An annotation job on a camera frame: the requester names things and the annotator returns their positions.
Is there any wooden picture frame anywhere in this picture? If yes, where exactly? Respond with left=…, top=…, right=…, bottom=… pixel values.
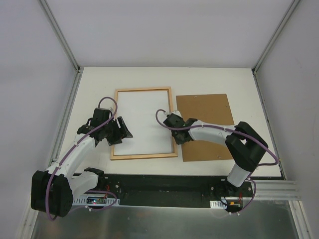
left=110, top=86, right=179, bottom=161

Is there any white photo paper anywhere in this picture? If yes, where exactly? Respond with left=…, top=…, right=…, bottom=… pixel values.
left=113, top=90, right=173, bottom=155

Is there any brown backing board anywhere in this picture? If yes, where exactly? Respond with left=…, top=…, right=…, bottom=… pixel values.
left=176, top=94, right=234, bottom=162

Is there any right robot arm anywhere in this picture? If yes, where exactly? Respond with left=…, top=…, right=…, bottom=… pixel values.
left=161, top=111, right=269, bottom=197

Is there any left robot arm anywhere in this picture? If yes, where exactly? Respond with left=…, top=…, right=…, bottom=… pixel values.
left=30, top=108, right=133, bottom=219

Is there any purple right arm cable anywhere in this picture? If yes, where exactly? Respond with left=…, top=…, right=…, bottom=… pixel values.
left=155, top=109, right=279, bottom=219

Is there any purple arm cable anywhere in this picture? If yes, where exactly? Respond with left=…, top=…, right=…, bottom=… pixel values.
left=155, top=109, right=279, bottom=219
left=46, top=96, right=118, bottom=222

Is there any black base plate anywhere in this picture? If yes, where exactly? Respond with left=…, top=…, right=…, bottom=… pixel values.
left=89, top=174, right=253, bottom=208

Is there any left white cable duct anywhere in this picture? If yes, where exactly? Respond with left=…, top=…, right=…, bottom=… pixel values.
left=72, top=196, right=120, bottom=207

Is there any white cable duct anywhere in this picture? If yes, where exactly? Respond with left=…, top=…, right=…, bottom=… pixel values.
left=210, top=200, right=227, bottom=209
left=72, top=196, right=120, bottom=207

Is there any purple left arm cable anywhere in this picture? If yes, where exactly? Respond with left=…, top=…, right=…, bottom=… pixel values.
left=46, top=96, right=118, bottom=222

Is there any left aluminium corner post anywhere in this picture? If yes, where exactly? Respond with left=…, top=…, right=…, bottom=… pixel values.
left=37, top=0, right=83, bottom=73

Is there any aluminium corner post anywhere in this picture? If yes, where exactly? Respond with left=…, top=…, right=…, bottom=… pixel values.
left=251, top=0, right=302, bottom=76
left=37, top=0, right=83, bottom=73

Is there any right white cable duct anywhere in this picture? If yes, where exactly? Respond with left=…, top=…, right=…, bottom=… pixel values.
left=210, top=200, right=227, bottom=209

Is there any aluminium front rail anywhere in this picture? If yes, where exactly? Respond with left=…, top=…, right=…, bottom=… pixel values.
left=249, top=180, right=300, bottom=200

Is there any right aluminium corner post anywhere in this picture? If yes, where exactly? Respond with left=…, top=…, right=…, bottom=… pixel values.
left=251, top=0, right=302, bottom=76

